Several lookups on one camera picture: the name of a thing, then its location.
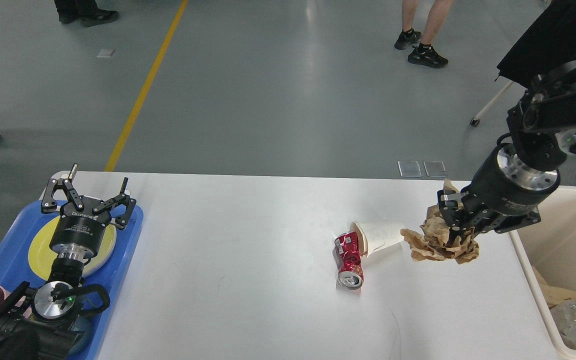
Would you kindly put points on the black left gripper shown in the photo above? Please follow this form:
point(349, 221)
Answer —
point(79, 232)

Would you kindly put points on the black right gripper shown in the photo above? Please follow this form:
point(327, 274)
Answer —
point(503, 195)

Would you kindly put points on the brown paper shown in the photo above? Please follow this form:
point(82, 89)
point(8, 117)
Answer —
point(432, 243)

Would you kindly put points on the yellow plastic plate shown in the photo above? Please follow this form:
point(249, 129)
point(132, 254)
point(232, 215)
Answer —
point(40, 255)

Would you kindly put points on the white paper cup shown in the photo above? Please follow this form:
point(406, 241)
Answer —
point(374, 236)

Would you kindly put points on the brown paper bag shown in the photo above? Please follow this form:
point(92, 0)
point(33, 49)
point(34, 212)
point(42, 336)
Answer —
point(552, 294)

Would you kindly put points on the crushed red soda can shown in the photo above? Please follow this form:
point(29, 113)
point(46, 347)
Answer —
point(348, 259)

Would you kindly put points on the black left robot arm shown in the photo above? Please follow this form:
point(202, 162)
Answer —
point(62, 266)

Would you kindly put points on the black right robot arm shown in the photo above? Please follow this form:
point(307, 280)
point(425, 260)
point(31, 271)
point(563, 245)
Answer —
point(542, 126)

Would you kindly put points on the clear plastic piece on floor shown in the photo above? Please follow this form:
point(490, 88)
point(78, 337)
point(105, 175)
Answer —
point(410, 169)

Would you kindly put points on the blue plastic tray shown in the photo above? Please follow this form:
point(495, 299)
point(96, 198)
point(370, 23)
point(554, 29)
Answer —
point(15, 268)

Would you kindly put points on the beige plastic bin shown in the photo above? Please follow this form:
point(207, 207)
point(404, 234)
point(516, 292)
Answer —
point(548, 248)

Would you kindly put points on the person in white shorts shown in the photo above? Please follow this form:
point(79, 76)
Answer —
point(424, 53)

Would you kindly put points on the walking person's legs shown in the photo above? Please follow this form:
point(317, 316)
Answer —
point(87, 11)

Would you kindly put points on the black jacket on chair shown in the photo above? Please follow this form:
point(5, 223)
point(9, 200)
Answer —
point(548, 43)

